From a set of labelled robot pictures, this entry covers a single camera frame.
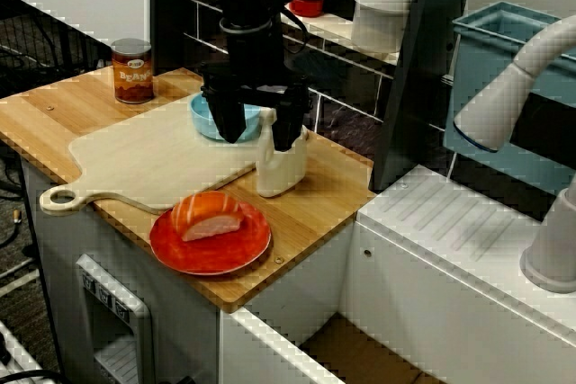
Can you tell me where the red round plate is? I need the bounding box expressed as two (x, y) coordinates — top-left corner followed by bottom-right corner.
(148, 197), (273, 276)

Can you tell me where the white plastic detergent bottle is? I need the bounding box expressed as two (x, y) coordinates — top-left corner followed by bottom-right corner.
(255, 107), (311, 199)

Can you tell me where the teal plastic bin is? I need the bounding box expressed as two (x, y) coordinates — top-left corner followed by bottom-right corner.
(443, 0), (576, 199)

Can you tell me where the white tiled shelf ledge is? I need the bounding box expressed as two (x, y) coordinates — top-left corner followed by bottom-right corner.
(155, 0), (401, 66)

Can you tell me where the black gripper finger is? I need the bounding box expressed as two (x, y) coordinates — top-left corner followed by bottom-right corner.
(207, 91), (247, 145)
(271, 86), (312, 154)

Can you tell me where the black wire mesh panel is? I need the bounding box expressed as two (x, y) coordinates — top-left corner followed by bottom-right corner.
(0, 0), (113, 100)

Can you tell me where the salmon nigiri sushi toy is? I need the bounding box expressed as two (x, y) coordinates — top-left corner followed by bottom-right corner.
(171, 190), (247, 243)

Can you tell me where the orange beans can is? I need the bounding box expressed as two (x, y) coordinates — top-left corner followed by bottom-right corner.
(110, 37), (154, 105)

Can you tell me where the dark grey upright panel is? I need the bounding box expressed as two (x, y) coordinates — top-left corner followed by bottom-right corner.
(368, 0), (478, 192)

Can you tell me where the grey toy faucet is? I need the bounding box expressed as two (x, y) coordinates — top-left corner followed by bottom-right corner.
(452, 14), (576, 295)

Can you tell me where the white lidded container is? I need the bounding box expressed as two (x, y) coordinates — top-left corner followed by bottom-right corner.
(349, 0), (416, 55)

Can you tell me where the light blue bowl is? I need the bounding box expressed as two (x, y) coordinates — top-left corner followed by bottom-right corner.
(188, 91), (263, 143)

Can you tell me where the white toy kitchen cabinet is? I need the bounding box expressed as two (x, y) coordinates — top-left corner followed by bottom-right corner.
(20, 156), (359, 384)

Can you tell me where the wooden cutting board with handle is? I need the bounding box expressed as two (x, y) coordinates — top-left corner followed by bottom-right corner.
(39, 94), (271, 217)

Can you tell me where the white toy sink unit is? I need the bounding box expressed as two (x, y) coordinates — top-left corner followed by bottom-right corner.
(218, 163), (576, 384)

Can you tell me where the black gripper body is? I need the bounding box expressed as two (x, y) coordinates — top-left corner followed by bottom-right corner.
(199, 19), (314, 111)

